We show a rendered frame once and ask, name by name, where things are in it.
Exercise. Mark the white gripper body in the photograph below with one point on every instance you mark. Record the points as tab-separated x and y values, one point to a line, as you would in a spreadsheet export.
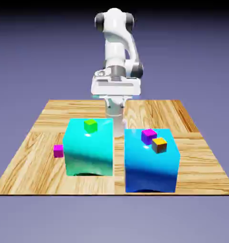
116	88

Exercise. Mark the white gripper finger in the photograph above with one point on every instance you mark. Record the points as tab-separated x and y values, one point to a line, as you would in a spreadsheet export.
108	103
123	103

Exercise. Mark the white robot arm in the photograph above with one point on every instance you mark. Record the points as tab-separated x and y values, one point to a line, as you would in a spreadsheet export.
114	28

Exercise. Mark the small green cube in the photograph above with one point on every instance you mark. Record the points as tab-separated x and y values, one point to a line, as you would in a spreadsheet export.
90	126

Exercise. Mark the small purple cube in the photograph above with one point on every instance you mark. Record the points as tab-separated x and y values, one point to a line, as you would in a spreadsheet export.
146	135

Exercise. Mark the small orange cube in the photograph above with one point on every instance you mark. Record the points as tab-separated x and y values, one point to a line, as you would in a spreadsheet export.
159	145

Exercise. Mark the small magenta cube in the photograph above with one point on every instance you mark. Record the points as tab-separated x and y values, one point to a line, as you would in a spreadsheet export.
58	151

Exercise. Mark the large cyan box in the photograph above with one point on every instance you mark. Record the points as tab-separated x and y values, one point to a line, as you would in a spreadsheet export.
87	151

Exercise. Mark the large blue box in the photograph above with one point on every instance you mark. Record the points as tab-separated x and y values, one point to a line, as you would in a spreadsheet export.
150	170

